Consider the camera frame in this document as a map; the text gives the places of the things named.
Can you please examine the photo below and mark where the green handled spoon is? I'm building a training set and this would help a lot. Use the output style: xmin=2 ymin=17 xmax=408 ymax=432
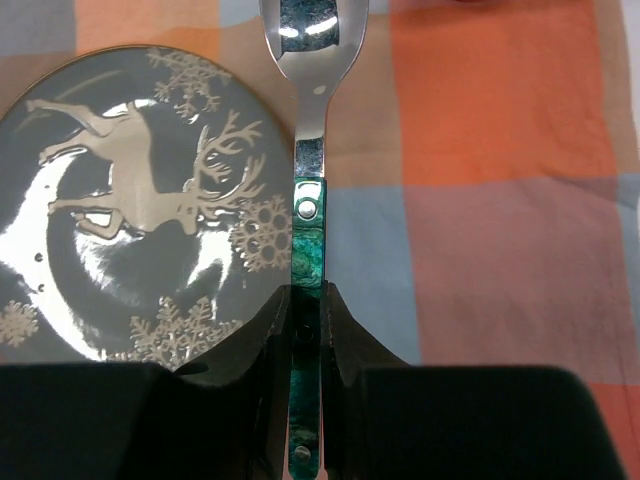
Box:
xmin=259 ymin=0 xmax=369 ymax=479

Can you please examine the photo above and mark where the grey reindeer plate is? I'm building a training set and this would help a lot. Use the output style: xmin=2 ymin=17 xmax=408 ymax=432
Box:
xmin=1 ymin=46 xmax=292 ymax=369

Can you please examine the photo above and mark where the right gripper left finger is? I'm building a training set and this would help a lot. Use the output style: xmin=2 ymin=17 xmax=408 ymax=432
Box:
xmin=175 ymin=285 xmax=292 ymax=479

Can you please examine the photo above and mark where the checkered orange blue cloth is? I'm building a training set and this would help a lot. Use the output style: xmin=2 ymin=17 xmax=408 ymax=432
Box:
xmin=1 ymin=1 xmax=639 ymax=479

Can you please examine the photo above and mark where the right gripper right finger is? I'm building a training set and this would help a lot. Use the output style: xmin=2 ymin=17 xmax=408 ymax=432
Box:
xmin=322 ymin=282 xmax=415 ymax=479

